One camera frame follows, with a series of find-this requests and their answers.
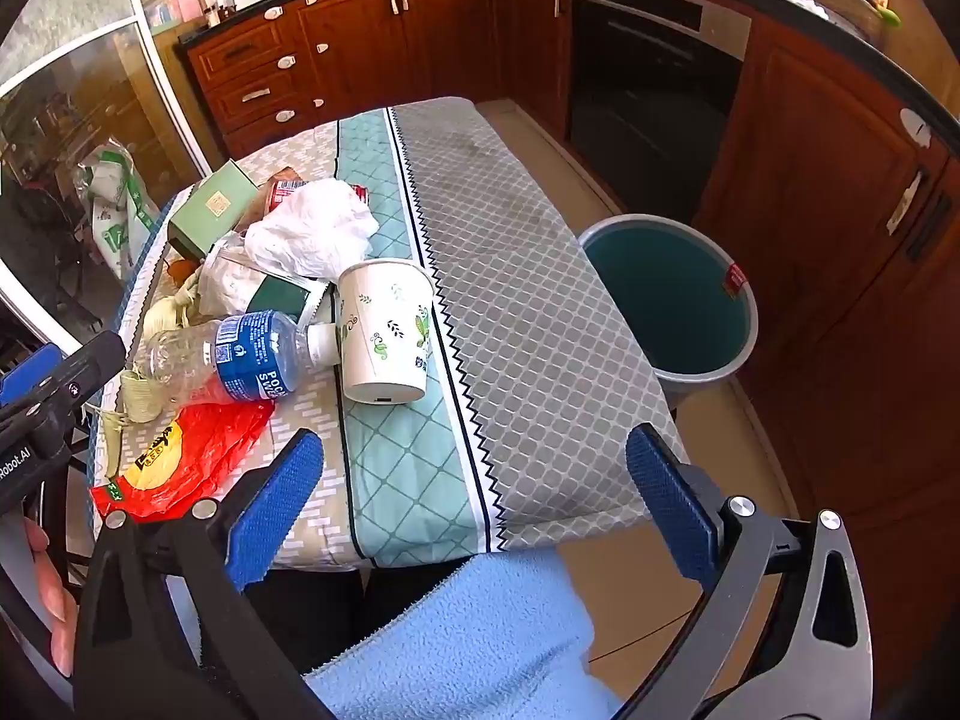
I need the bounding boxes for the wide wooden cabinet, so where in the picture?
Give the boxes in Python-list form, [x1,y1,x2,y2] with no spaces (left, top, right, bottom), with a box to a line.
[694,11,960,541]

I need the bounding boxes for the white plastic bag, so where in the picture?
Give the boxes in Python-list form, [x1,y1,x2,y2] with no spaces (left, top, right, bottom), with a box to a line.
[244,180,380,282]

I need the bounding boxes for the patterned tablecloth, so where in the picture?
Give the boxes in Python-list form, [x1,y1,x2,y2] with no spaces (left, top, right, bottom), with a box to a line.
[86,96,687,571]

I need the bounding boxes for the grey plastic bin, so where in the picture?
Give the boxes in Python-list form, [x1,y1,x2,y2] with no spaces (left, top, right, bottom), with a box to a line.
[577,214,760,410]

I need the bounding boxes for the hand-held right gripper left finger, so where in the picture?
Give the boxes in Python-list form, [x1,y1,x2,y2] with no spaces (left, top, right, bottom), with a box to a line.
[73,427,353,720]

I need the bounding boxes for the red plastic bag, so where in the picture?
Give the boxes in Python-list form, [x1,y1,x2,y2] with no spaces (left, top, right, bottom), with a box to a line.
[90,401,275,522]

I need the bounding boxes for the black bag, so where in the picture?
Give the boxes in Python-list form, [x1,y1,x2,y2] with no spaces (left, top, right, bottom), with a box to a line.
[0,180,83,331]

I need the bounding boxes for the light blue fleece clothing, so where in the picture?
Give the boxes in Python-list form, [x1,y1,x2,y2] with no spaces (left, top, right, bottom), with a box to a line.
[300,544,623,720]

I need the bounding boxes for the narrow wooden cabinet door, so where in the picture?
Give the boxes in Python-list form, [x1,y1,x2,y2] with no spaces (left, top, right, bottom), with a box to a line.
[491,0,578,140]

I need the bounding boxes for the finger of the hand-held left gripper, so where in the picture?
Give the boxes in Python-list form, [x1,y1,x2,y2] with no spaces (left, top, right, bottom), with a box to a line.
[0,343,62,406]
[45,330,126,428]

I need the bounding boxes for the green cardboard box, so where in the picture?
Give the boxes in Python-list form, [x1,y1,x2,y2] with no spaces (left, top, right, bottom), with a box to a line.
[166,160,260,260]

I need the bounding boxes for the person's left hand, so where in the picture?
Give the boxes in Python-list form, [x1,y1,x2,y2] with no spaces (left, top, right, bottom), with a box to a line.
[22,519,80,680]

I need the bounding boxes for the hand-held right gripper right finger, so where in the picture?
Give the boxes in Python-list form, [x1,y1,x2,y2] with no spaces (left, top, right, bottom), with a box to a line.
[622,424,875,720]

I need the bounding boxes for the clear plastic bottle blue label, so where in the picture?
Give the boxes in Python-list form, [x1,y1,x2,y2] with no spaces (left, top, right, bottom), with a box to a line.
[146,310,342,407]

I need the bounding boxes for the wooden drawer cabinet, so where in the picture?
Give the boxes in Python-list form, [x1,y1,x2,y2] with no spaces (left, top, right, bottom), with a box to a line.
[184,4,335,158]

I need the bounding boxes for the white packet dark green label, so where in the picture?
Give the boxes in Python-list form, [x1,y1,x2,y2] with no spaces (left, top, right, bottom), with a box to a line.
[199,240,332,331]

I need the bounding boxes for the double-door wooden cabinet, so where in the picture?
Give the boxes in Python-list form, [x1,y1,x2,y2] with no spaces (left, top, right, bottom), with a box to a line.
[296,0,500,117]

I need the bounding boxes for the glass sliding door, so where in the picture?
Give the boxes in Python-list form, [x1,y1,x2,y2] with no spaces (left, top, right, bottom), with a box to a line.
[0,0,215,338]

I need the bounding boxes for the built-in black oven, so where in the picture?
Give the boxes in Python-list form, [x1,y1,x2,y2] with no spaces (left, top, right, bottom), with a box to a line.
[568,0,753,222]

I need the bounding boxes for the leaf-print paper cup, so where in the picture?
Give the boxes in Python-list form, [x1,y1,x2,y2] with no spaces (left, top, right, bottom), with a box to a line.
[336,259,436,406]

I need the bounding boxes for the black countertop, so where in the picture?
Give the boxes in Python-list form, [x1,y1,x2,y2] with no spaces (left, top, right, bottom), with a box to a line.
[176,0,960,158]

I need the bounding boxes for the white green rice bag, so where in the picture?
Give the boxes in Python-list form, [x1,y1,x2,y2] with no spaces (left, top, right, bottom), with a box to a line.
[75,142,162,278]

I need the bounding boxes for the red soda can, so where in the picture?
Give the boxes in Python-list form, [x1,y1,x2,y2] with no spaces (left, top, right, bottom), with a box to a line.
[262,174,368,220]

